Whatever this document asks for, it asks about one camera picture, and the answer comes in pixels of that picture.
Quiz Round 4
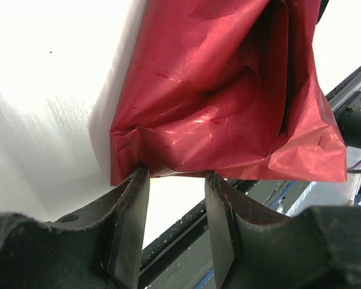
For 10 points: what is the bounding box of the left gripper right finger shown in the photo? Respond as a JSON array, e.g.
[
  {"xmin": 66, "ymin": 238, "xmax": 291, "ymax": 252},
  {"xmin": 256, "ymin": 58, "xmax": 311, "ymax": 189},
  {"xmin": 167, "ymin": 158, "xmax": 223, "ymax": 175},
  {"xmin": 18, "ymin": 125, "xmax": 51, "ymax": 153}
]
[{"xmin": 205, "ymin": 172, "xmax": 361, "ymax": 288}]

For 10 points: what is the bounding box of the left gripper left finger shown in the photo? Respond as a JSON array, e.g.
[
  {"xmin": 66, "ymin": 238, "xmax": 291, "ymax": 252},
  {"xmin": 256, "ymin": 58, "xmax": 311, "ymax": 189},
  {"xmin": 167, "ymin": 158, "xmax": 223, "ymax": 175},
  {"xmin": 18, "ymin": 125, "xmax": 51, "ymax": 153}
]
[{"xmin": 0, "ymin": 168, "xmax": 150, "ymax": 288}]

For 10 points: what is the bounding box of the red wrapping paper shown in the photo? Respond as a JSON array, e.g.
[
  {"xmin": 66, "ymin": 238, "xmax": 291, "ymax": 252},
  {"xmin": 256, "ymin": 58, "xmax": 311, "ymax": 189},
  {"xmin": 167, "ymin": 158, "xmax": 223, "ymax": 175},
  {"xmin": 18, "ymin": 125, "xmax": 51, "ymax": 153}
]
[{"xmin": 110, "ymin": 1, "xmax": 347, "ymax": 185}]

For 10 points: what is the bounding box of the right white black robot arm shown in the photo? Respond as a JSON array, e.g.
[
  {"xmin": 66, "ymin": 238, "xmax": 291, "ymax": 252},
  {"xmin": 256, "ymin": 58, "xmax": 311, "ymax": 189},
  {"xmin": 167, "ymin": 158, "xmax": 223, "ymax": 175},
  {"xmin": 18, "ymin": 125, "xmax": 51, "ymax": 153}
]
[{"xmin": 313, "ymin": 1, "xmax": 361, "ymax": 148}]

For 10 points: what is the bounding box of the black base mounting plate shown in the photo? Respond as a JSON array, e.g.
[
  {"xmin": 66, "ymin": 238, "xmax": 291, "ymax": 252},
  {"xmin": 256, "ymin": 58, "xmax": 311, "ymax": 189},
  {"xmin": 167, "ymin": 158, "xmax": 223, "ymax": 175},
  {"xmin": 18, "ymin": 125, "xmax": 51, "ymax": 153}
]
[{"xmin": 138, "ymin": 172, "xmax": 361, "ymax": 288}]

